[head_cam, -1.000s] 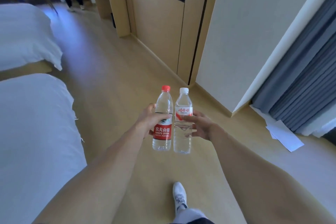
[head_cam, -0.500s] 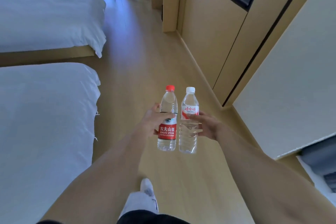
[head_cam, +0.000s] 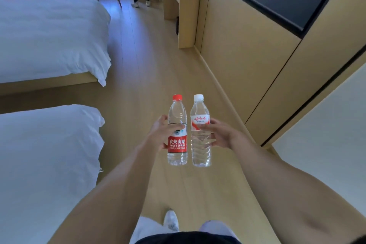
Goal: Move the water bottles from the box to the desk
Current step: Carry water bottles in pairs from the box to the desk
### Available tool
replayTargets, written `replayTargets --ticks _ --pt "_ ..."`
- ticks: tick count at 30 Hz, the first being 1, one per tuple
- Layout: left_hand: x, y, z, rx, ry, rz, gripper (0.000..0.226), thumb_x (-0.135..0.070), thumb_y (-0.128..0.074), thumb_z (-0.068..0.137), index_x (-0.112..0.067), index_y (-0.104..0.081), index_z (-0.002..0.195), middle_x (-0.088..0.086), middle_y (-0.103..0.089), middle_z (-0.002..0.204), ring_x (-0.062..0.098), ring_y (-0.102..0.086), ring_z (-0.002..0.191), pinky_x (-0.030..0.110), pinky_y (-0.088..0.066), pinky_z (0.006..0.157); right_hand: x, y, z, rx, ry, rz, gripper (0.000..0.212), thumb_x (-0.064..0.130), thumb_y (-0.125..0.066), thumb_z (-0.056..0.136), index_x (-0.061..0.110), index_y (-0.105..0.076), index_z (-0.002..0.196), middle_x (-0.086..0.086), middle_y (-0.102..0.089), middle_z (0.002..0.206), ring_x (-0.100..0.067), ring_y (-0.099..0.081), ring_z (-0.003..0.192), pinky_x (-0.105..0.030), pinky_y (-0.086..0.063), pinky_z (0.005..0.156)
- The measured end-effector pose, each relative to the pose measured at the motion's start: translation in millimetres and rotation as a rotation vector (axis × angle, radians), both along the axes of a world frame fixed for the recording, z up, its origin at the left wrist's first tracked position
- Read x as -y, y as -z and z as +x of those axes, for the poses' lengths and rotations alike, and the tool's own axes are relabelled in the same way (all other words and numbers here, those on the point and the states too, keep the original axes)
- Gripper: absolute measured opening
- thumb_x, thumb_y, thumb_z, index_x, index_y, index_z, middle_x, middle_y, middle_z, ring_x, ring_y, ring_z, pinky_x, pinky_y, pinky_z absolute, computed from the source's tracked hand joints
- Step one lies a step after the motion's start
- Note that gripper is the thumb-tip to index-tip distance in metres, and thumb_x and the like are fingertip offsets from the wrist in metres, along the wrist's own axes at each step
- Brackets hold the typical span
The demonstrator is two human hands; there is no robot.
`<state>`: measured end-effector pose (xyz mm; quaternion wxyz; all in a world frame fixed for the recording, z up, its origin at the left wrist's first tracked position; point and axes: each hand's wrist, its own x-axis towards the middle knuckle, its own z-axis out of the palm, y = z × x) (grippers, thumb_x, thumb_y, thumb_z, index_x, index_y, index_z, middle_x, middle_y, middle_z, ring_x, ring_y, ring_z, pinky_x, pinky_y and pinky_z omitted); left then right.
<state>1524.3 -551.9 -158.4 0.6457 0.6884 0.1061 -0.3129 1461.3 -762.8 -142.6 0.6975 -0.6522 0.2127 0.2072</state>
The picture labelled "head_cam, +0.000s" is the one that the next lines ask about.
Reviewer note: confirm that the white-cap water bottle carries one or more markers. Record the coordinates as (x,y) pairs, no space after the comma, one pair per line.
(200,149)

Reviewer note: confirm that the light denim shorts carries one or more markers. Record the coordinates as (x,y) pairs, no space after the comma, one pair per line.
(145,225)

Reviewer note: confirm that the black bin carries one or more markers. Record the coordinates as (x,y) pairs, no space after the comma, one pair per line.
(177,25)

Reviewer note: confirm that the person's left forearm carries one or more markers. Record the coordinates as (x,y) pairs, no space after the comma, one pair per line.
(114,195)

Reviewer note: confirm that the black t-shirt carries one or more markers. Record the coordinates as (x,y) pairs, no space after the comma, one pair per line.
(188,238)

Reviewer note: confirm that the person's white left shoe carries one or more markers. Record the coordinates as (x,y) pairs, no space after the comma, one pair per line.
(171,221)

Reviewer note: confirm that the white bed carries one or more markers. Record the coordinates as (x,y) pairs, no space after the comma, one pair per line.
(43,166)
(48,38)

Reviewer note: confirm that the person's right forearm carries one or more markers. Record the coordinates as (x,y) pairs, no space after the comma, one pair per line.
(291,195)

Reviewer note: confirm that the wooden table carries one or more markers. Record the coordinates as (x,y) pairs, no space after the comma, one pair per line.
(187,9)

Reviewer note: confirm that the red-cap water bottle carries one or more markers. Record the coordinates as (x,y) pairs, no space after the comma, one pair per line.
(177,145)

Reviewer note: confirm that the person's right hand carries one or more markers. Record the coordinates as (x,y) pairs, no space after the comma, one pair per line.
(227,136)

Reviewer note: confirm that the person's left hand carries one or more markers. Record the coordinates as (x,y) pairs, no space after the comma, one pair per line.
(158,135)

